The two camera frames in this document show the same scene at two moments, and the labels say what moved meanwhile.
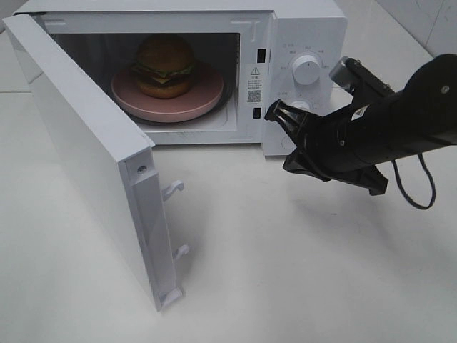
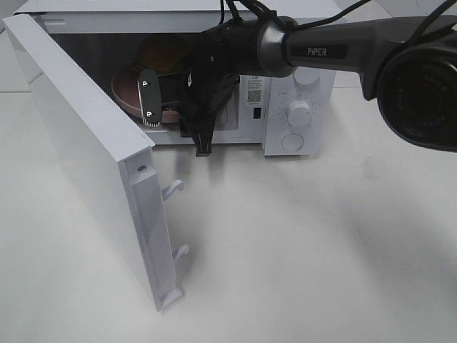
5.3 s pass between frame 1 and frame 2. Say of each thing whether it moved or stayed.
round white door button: stayed
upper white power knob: stayed
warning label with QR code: stayed
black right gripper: moved
